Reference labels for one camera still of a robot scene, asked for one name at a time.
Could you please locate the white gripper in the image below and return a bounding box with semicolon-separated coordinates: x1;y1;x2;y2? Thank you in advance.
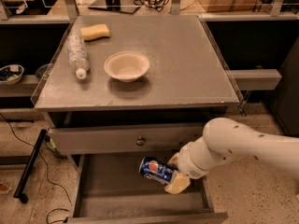
164;140;209;194

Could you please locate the blue pepsi can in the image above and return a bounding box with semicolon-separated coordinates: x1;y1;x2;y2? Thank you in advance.
139;157;176;185

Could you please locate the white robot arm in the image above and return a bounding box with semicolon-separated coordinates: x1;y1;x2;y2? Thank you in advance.
164;118;299;194

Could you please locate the round metal drawer knob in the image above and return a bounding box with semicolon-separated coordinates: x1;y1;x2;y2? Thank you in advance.
136;136;146;146

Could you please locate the grey top drawer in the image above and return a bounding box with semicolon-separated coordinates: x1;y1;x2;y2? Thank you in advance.
50;122;203;155

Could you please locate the open grey middle drawer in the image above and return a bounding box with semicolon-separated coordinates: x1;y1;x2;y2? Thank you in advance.
67;151;228;224

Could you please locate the grey drawer cabinet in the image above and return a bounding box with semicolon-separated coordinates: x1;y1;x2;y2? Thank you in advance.
35;15;238;224

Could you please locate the grey side shelf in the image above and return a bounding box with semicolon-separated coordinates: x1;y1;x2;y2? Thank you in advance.
226;69;281;91

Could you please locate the white paper bowl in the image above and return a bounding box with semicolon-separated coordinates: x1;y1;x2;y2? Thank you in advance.
104;51;150;83

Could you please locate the black bar on floor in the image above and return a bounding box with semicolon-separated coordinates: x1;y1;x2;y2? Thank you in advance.
13;129;47;203

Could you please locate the clear plastic water bottle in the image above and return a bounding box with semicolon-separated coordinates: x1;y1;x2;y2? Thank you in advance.
66;35;90;79

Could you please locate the yellow sponge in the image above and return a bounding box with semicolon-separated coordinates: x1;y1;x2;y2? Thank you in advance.
80;24;110;41

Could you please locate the black monitor stand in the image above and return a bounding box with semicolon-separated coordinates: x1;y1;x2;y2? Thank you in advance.
88;0;140;14

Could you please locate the bowl with dark items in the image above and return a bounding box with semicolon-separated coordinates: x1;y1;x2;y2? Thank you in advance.
0;64;24;85

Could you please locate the black floor cable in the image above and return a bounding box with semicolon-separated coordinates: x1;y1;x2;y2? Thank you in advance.
0;112;73;224

